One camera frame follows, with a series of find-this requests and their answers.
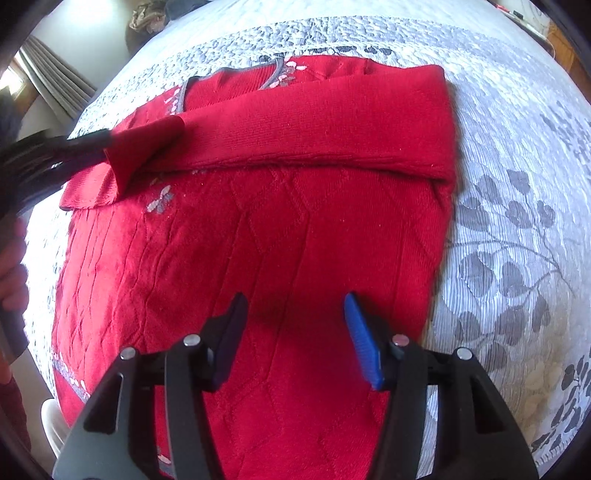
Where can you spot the bright window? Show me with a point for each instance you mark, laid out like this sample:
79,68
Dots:
11,78

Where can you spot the red knitted sweater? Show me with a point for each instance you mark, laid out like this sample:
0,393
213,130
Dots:
286,230

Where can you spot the beige pleated curtain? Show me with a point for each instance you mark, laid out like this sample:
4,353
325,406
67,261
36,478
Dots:
60,78

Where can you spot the wooden furniture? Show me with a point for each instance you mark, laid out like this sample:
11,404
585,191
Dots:
554,46

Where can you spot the person's left forearm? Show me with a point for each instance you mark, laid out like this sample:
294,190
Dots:
11,410

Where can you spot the white round object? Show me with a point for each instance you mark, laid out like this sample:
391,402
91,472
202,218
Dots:
55,424

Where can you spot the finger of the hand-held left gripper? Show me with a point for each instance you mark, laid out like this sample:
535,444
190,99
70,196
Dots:
78,168
83,141

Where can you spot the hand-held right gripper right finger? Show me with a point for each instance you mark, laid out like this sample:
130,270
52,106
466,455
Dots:
362,341

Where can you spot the grey floral quilted bedspread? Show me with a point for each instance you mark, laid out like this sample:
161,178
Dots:
508,138

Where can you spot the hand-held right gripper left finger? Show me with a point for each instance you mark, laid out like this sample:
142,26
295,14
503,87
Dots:
226,355

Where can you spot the person's left hand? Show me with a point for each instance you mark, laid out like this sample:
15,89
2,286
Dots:
14,272

